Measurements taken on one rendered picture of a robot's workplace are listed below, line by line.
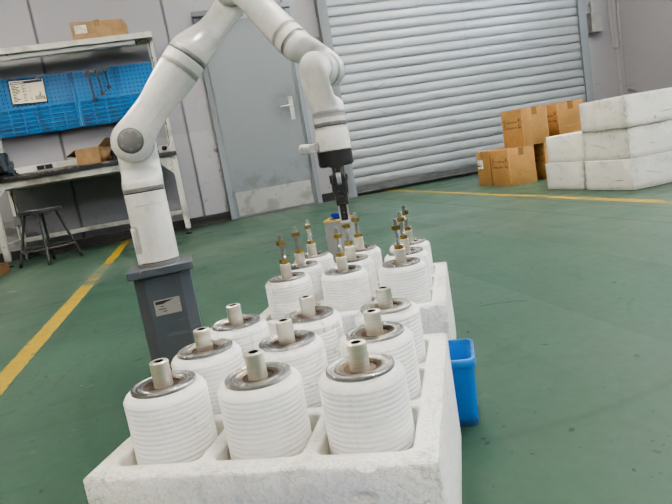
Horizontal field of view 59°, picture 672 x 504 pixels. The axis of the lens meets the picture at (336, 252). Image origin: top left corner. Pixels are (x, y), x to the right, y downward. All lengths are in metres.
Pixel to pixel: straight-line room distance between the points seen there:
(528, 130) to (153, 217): 4.06
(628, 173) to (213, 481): 3.41
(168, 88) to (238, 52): 5.14
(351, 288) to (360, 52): 5.68
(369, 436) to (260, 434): 0.12
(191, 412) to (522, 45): 7.06
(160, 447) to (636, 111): 3.45
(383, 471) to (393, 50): 6.38
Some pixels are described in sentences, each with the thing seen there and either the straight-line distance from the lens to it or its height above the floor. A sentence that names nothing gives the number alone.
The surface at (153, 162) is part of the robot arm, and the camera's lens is 1.46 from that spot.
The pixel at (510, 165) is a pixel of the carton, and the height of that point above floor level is 0.17.
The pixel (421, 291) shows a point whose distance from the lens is 1.16.
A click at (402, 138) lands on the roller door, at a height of 0.54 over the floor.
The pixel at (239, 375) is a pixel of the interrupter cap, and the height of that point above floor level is 0.25.
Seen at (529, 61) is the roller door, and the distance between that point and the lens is 7.56.
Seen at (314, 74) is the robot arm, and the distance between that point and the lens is 1.26.
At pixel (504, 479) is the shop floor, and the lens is 0.92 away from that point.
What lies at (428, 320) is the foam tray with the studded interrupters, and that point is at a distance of 1.13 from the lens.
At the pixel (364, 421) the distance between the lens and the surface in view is 0.63.
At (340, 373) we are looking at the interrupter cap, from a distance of 0.64.
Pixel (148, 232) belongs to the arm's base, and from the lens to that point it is 1.41.
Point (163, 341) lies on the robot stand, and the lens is 1.43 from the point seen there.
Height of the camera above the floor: 0.48
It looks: 9 degrees down
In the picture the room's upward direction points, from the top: 10 degrees counter-clockwise
